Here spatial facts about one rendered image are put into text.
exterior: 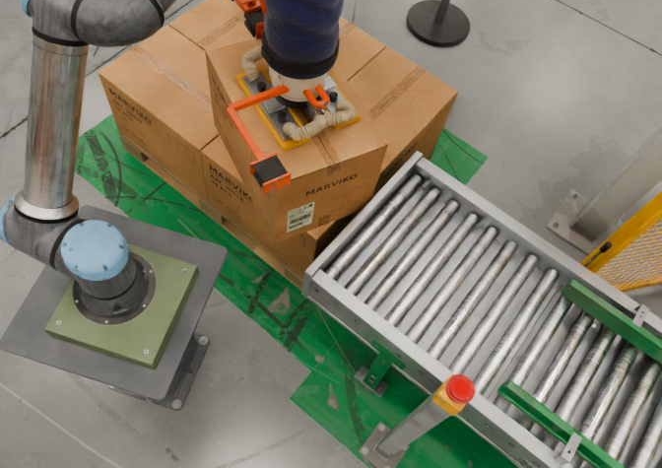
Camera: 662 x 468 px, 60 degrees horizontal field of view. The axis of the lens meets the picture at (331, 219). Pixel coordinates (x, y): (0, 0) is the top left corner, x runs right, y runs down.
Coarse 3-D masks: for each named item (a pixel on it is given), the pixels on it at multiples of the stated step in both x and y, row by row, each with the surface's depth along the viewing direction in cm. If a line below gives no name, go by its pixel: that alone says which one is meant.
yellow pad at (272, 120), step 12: (264, 72) 191; (240, 84) 187; (252, 84) 187; (264, 84) 184; (264, 108) 182; (288, 108) 184; (264, 120) 181; (276, 120) 180; (288, 120) 181; (276, 132) 179; (288, 144) 177; (300, 144) 179
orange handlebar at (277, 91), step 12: (240, 0) 189; (252, 0) 190; (252, 96) 169; (264, 96) 170; (276, 96) 172; (312, 96) 172; (324, 96) 172; (228, 108) 166; (240, 108) 168; (240, 120) 164; (240, 132) 163; (252, 144) 160
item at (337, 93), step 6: (330, 90) 189; (336, 90) 189; (330, 96) 185; (336, 96) 185; (342, 96) 189; (330, 102) 186; (336, 102) 186; (324, 108) 185; (330, 108) 185; (354, 120) 185; (336, 126) 182; (342, 126) 184
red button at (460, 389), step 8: (456, 376) 138; (464, 376) 139; (448, 384) 138; (456, 384) 137; (464, 384) 138; (472, 384) 138; (448, 392) 137; (456, 392) 136; (464, 392) 137; (472, 392) 137; (456, 400) 136; (464, 400) 136
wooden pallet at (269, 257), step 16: (128, 144) 275; (144, 160) 278; (160, 176) 278; (192, 192) 274; (208, 208) 263; (224, 224) 267; (240, 240) 264; (256, 240) 251; (272, 256) 261; (288, 272) 252
